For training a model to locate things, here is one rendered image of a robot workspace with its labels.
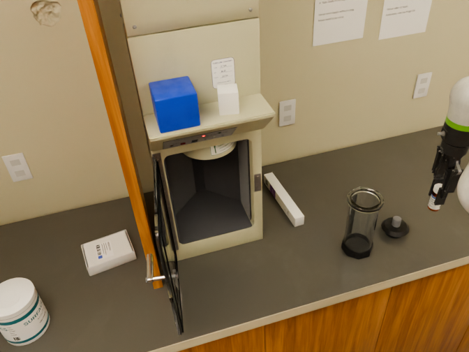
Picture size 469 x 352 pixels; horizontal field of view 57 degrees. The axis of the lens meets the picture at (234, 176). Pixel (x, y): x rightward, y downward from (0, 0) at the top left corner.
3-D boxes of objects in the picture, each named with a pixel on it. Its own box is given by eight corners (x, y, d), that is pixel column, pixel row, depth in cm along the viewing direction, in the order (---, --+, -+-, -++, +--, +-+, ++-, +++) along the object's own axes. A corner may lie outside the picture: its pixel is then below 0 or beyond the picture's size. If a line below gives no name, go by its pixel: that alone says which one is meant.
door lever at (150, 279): (167, 255, 117) (165, 248, 115) (168, 283, 109) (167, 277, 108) (146, 258, 116) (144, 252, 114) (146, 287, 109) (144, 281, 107)
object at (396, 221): (375, 225, 155) (377, 212, 151) (398, 220, 157) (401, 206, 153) (389, 244, 148) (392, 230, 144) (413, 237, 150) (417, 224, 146)
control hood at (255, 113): (149, 147, 118) (142, 115, 112) (262, 123, 124) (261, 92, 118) (155, 172, 109) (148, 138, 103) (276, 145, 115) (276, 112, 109)
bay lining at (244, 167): (166, 198, 161) (150, 114, 140) (233, 182, 167) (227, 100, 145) (179, 244, 143) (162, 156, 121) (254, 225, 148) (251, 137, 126)
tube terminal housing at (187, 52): (160, 214, 166) (116, 7, 118) (241, 195, 172) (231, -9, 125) (172, 262, 147) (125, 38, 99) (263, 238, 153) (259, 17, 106)
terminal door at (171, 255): (176, 255, 143) (155, 156, 118) (181, 338, 119) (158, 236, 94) (173, 255, 143) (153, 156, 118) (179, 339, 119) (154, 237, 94)
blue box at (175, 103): (154, 114, 112) (148, 82, 106) (192, 107, 114) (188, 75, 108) (160, 134, 104) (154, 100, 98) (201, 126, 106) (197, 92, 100)
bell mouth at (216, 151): (174, 134, 140) (172, 119, 136) (227, 123, 143) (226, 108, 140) (185, 165, 126) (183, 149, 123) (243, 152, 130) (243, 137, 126)
